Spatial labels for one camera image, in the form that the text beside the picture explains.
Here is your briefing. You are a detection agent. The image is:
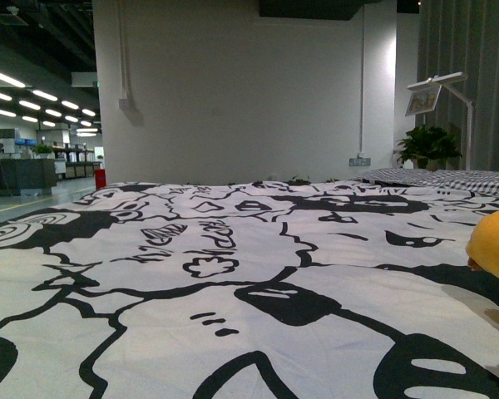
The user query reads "orange plush toy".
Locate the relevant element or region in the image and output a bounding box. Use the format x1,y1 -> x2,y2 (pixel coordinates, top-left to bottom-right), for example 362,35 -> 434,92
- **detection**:
466,211 -> 499,279

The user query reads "black and white patterned duvet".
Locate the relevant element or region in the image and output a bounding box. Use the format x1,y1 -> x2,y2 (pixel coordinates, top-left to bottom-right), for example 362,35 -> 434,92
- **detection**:
0,181 -> 499,398

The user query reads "red box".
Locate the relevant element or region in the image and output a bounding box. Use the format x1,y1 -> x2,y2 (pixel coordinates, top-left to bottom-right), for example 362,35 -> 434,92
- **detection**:
94,169 -> 106,190

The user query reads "green potted plant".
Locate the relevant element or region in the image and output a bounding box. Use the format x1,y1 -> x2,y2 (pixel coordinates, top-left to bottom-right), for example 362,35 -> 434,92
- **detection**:
397,125 -> 462,169

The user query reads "framed picture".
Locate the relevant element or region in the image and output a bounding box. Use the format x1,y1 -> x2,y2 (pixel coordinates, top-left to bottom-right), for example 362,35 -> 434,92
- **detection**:
405,85 -> 442,116

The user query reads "white desk lamp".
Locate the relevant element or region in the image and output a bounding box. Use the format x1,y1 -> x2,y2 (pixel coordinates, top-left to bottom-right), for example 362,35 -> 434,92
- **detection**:
405,71 -> 476,170

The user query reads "grey office counter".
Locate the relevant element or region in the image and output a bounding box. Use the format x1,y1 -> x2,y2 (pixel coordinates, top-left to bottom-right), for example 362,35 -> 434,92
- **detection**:
0,159 -> 57,196

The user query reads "grey checkered pillow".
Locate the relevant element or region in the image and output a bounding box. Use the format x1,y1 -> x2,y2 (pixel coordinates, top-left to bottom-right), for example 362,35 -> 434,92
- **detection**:
355,168 -> 499,197

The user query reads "grey curtain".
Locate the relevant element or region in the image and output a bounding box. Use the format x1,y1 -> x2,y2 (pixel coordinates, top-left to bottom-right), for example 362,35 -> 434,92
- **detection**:
417,1 -> 499,171

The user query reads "wall power socket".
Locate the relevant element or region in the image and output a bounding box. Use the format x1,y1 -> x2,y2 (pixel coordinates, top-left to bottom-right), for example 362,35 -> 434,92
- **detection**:
348,157 -> 371,167

